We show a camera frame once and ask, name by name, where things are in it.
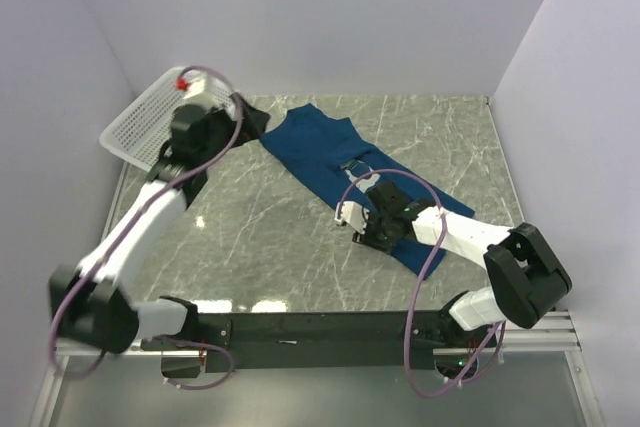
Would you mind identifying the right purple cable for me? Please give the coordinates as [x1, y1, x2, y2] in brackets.
[337, 169, 507, 399]

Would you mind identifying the purple cable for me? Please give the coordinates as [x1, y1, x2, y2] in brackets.
[48, 64, 247, 392]
[337, 169, 507, 399]

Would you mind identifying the white plastic mesh basket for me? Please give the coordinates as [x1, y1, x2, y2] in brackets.
[99, 66, 235, 172]

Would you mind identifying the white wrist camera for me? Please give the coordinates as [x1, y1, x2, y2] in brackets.
[334, 201, 370, 234]
[176, 76, 220, 110]

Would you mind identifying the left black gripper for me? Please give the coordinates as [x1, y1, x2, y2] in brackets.
[198, 92, 269, 166]

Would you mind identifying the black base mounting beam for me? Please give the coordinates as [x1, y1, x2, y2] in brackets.
[139, 309, 501, 378]

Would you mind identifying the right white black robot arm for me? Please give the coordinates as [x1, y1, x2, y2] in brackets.
[336, 181, 572, 347]

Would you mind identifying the blue mickey mouse t-shirt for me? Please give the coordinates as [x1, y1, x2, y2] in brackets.
[259, 104, 475, 275]

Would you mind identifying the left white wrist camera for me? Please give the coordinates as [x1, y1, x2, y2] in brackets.
[176, 76, 220, 110]

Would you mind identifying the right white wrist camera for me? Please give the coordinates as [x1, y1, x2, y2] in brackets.
[334, 201, 370, 234]

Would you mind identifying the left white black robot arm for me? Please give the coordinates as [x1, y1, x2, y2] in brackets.
[49, 93, 270, 354]

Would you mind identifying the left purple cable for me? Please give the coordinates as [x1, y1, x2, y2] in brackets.
[48, 64, 247, 392]

